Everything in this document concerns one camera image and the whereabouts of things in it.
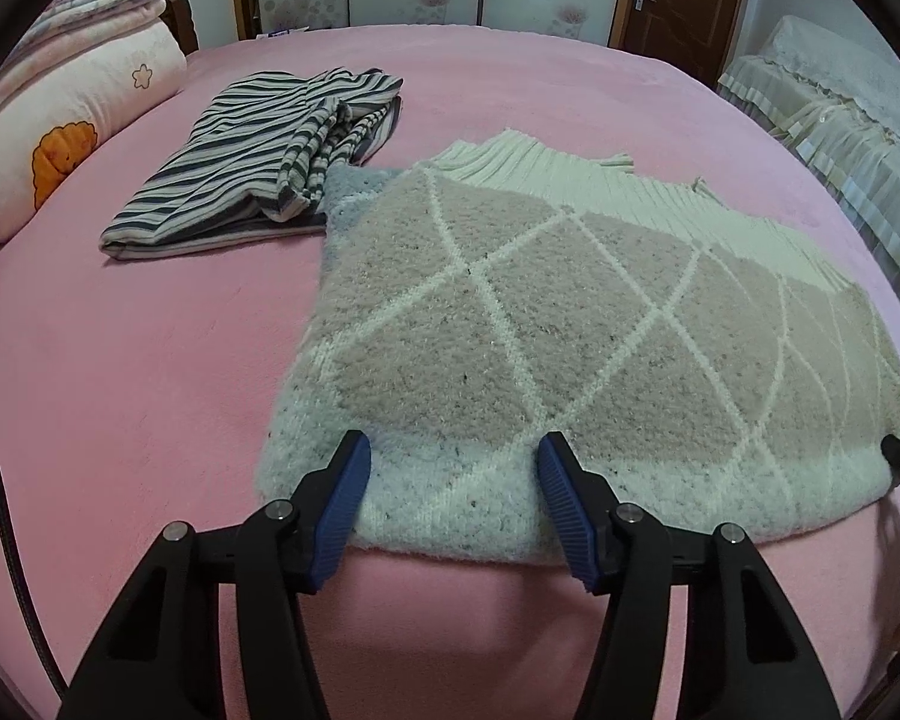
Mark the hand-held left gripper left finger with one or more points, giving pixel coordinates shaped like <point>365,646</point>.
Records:
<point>345,499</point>

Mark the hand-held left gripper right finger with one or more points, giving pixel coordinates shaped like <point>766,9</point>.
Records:
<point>564,499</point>

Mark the cream grey diamond-pattern sweater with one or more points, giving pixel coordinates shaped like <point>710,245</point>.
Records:
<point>540,360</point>

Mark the pink bed blanket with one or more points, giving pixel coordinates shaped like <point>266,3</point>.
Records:
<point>135,360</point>

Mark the lace-covered furniture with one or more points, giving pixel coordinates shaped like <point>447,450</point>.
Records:
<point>847,120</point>

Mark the grey white striped garment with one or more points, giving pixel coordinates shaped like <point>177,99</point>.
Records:
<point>232,157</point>

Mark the small bedside clutter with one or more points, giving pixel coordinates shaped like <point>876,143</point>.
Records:
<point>285,33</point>

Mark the dark wooden headboard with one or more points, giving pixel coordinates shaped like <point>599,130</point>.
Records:
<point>181,22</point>

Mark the brown wooden door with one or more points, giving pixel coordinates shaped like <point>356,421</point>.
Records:
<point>690,0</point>

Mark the stack of folded striped blankets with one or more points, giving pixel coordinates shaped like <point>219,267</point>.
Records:
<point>109,4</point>

